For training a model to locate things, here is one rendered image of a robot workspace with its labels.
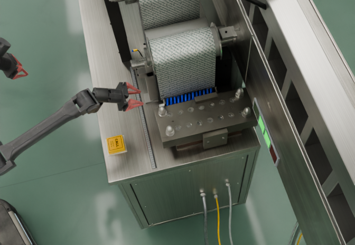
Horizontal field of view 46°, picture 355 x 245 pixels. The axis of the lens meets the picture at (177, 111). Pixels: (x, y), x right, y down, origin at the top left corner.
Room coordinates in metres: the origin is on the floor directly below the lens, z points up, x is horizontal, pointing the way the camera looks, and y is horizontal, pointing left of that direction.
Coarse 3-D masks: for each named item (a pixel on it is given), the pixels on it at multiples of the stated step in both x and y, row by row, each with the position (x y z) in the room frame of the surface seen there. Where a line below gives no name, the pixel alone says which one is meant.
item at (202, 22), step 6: (198, 18) 1.18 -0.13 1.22; (204, 18) 1.17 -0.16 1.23; (174, 24) 1.16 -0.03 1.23; (180, 24) 1.15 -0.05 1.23; (186, 24) 1.14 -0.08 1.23; (192, 24) 1.14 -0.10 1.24; (198, 24) 1.14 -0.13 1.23; (204, 24) 1.13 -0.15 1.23; (150, 30) 1.14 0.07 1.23; (156, 30) 1.13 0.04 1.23; (162, 30) 1.13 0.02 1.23; (168, 30) 1.13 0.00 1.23; (174, 30) 1.12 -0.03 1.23; (180, 30) 1.12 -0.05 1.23; (186, 30) 1.12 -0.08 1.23; (150, 36) 1.10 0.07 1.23; (156, 36) 1.10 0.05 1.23
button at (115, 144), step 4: (116, 136) 0.84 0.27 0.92; (120, 136) 0.84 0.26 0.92; (108, 140) 0.82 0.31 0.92; (112, 140) 0.82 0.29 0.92; (116, 140) 0.82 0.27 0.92; (120, 140) 0.82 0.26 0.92; (108, 144) 0.81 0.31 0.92; (112, 144) 0.80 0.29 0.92; (116, 144) 0.80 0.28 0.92; (120, 144) 0.80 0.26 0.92; (108, 148) 0.79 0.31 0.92; (112, 148) 0.78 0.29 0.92; (116, 148) 0.78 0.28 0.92; (120, 148) 0.78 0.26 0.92; (124, 148) 0.78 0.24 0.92; (108, 152) 0.77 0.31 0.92; (112, 152) 0.77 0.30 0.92; (116, 152) 0.77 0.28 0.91
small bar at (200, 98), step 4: (216, 92) 0.92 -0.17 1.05; (200, 96) 0.91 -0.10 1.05; (204, 96) 0.91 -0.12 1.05; (208, 96) 0.91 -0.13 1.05; (212, 96) 0.91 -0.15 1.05; (216, 96) 0.90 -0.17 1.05; (196, 100) 0.90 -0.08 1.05; (200, 100) 0.89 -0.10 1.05; (204, 100) 0.90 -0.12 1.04; (208, 100) 0.90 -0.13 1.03
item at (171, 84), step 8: (208, 64) 0.96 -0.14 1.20; (176, 72) 0.94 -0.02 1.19; (184, 72) 0.95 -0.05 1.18; (192, 72) 0.95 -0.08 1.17; (200, 72) 0.96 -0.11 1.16; (208, 72) 0.96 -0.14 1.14; (160, 80) 0.94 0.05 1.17; (168, 80) 0.94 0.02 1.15; (176, 80) 0.94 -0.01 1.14; (184, 80) 0.95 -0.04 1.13; (192, 80) 0.95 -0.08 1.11; (200, 80) 0.96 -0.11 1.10; (208, 80) 0.96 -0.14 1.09; (160, 88) 0.93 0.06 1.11; (168, 88) 0.94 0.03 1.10; (176, 88) 0.94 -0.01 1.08; (184, 88) 0.95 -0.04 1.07; (192, 88) 0.95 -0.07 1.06; (200, 88) 0.96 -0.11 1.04; (208, 88) 0.96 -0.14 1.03; (160, 96) 0.93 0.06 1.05; (168, 96) 0.94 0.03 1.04; (176, 96) 0.94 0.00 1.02
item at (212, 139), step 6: (210, 132) 0.76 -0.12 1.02; (216, 132) 0.75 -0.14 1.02; (222, 132) 0.75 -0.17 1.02; (204, 138) 0.74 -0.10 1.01; (210, 138) 0.74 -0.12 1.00; (216, 138) 0.74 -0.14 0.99; (222, 138) 0.74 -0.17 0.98; (204, 144) 0.74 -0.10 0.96; (210, 144) 0.74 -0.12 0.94; (216, 144) 0.74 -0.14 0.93; (222, 144) 0.75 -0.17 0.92
